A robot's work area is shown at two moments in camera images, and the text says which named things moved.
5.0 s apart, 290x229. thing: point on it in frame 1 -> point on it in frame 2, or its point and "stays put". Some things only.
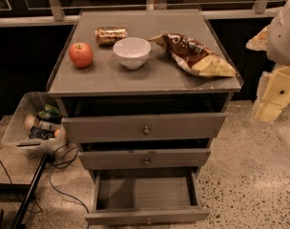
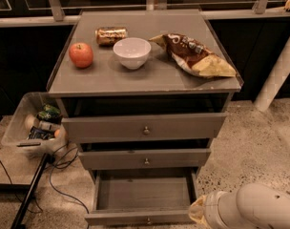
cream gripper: (283, 40) -> (210, 206)
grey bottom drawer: (126, 197) stays put
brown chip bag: (194, 55) stays put
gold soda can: (108, 35) stays put
